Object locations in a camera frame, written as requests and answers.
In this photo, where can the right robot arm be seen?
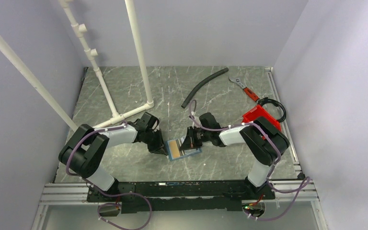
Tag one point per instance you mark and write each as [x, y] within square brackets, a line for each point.
[264, 140]

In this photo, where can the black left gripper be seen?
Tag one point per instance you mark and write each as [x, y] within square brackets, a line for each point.
[159, 147]

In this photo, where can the red plastic bin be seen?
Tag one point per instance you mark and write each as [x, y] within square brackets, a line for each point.
[259, 111]

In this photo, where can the red-handled adjustable wrench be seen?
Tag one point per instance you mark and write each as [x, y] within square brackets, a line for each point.
[245, 89]

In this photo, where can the black base bar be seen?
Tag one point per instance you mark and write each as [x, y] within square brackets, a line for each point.
[142, 203]

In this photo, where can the aluminium rail at front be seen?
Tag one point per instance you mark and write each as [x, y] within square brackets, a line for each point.
[84, 193]

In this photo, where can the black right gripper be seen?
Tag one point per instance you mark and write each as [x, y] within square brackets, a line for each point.
[189, 142]

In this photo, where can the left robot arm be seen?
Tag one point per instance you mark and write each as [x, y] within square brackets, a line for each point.
[83, 153]

